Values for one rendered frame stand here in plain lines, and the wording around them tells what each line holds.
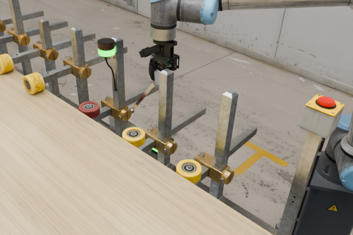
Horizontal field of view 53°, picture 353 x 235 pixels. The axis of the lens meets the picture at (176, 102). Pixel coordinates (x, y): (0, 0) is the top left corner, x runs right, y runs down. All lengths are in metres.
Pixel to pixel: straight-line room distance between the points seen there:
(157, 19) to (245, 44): 3.04
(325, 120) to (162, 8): 0.61
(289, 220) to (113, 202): 0.51
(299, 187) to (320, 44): 2.80
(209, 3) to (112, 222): 0.70
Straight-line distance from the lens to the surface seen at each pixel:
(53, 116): 1.38
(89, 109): 1.39
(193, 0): 1.16
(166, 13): 1.18
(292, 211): 1.11
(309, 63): 3.84
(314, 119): 0.90
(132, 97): 1.53
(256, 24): 4.04
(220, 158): 1.15
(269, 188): 2.43
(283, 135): 2.93
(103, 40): 1.29
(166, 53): 1.24
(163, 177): 1.08
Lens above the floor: 1.65
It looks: 32 degrees down
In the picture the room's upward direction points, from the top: 3 degrees clockwise
